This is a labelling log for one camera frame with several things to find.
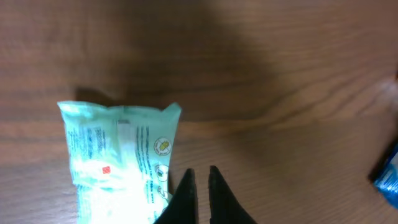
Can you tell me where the blue Oreo cookie pack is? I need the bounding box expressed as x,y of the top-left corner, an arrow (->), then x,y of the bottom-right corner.
374,145 -> 397,208

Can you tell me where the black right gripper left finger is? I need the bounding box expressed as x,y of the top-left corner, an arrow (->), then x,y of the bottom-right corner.
155,169 -> 198,224

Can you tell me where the mint green snack pack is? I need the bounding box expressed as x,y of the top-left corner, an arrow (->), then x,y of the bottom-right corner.
58,101 -> 182,224

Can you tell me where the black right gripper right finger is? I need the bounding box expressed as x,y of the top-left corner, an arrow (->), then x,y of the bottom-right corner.
208,166 -> 256,224

